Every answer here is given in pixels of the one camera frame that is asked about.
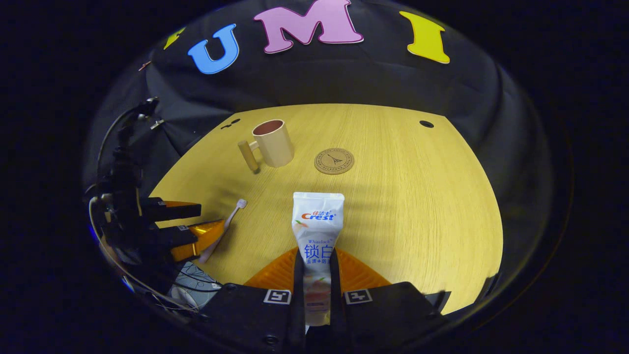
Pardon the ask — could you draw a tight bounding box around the wooden desktop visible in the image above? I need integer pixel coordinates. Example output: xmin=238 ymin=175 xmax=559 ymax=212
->
xmin=147 ymin=103 xmax=504 ymax=315

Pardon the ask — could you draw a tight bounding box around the round cork coaster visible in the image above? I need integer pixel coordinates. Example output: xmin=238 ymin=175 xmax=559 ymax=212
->
xmin=314 ymin=148 xmax=355 ymax=175

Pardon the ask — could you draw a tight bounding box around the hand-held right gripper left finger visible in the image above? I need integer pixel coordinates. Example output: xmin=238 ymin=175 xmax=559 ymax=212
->
xmin=197 ymin=247 xmax=306 ymax=354

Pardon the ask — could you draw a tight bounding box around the pink white toothbrush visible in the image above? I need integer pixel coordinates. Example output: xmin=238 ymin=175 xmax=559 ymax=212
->
xmin=199 ymin=199 xmax=248 ymax=264

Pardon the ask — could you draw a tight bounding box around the black backdrop cloth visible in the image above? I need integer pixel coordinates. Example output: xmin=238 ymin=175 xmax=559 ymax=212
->
xmin=84 ymin=0 xmax=556 ymax=310

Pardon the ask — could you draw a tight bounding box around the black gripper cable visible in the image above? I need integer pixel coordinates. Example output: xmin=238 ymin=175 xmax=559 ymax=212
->
xmin=96 ymin=97 xmax=160 ymax=178

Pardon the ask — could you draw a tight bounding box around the white toothpaste tube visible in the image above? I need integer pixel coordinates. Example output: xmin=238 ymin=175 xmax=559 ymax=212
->
xmin=292 ymin=192 xmax=345 ymax=327

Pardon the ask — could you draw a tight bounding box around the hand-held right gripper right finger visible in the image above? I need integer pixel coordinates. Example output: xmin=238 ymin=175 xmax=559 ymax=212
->
xmin=329 ymin=247 xmax=444 ymax=354

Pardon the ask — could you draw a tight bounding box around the beige cup with wooden handle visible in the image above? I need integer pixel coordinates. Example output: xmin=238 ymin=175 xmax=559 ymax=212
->
xmin=238 ymin=119 xmax=295 ymax=174

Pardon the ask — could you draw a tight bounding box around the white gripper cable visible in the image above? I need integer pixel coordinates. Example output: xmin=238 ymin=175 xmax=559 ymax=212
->
xmin=88 ymin=196 xmax=200 ymax=313

